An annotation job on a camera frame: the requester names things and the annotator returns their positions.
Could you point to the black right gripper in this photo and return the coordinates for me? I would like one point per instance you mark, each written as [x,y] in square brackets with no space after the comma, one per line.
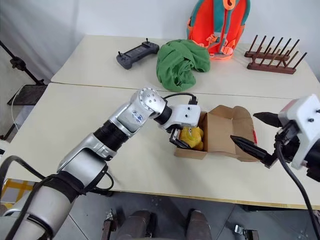
[290,147]

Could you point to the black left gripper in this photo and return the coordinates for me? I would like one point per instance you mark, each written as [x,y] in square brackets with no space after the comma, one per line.
[176,137]

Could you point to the yellow plush toy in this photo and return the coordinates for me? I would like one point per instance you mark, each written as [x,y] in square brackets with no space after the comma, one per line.
[193,138]

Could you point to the brown cardboard box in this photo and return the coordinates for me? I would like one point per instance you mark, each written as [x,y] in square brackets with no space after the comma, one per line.
[220,135]

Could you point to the red tape strip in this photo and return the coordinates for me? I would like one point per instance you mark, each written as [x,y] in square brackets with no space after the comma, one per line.
[255,137]

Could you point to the dark wooden peg rack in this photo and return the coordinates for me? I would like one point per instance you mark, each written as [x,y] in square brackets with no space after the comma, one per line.
[271,69]

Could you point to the green cloth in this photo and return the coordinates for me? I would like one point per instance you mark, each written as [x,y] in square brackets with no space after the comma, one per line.
[177,65]

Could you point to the dark rounded shape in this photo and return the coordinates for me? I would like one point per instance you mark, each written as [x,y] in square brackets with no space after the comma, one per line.
[198,225]
[136,225]

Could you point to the dark grey handheld controller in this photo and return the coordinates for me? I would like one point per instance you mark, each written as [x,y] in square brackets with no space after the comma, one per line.
[135,53]

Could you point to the orange and teal backpack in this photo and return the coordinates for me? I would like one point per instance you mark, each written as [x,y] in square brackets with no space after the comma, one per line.
[212,25]

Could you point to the yellow patterned object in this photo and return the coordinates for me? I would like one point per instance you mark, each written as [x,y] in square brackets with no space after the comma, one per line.
[15,190]

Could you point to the black stand pole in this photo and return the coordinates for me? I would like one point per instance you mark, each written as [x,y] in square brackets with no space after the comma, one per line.
[17,63]

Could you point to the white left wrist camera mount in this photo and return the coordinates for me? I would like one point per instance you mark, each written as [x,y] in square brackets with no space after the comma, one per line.
[185,115]

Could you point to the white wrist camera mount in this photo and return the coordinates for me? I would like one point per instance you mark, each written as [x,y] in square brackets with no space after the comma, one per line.
[185,115]
[305,117]

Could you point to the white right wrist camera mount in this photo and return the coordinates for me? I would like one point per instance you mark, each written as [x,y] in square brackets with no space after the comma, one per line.
[305,117]

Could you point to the metal caster bracket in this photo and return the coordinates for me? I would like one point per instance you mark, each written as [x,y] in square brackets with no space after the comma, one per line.
[246,232]
[110,225]

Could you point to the black stand base plate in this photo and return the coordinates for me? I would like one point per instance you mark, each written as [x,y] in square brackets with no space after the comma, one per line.
[27,95]

